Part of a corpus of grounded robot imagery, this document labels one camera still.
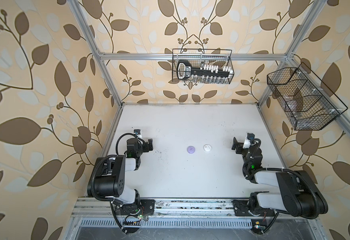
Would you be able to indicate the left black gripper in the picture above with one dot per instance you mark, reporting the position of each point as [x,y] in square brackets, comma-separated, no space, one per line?
[145,146]

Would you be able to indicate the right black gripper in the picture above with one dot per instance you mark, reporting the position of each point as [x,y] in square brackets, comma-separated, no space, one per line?
[239,146]

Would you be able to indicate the white earbud charging case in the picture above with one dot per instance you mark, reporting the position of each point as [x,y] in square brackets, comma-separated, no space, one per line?
[207,148]

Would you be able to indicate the purple earbud charging case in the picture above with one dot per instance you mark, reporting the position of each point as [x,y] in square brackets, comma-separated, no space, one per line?
[191,149]

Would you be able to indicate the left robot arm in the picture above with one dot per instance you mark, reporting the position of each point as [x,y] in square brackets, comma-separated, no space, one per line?
[108,179]

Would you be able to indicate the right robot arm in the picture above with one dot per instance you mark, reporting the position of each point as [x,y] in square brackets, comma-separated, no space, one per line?
[297,195]

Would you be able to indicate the black tool in basket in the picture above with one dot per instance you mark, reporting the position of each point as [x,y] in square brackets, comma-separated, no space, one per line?
[186,70]

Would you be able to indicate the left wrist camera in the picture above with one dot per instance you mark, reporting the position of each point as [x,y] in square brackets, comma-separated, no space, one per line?
[137,132]

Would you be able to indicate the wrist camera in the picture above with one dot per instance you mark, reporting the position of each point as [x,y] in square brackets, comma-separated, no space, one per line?
[137,132]
[248,140]

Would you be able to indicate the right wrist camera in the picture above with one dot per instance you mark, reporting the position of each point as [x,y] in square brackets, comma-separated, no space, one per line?
[248,140]

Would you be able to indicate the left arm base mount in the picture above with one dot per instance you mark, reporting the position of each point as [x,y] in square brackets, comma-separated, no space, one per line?
[136,208]

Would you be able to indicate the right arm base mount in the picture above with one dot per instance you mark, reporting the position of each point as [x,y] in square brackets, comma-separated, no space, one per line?
[242,208]

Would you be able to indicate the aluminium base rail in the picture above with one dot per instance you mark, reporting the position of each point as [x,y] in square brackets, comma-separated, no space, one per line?
[170,213]

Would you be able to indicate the black wire basket right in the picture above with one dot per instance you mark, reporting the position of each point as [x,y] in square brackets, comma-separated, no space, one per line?
[308,102]

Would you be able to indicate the black wire basket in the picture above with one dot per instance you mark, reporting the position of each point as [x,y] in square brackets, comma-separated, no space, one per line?
[308,102]
[209,56]

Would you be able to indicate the black wire basket back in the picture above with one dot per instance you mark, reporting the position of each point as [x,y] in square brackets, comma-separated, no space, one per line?
[209,56]

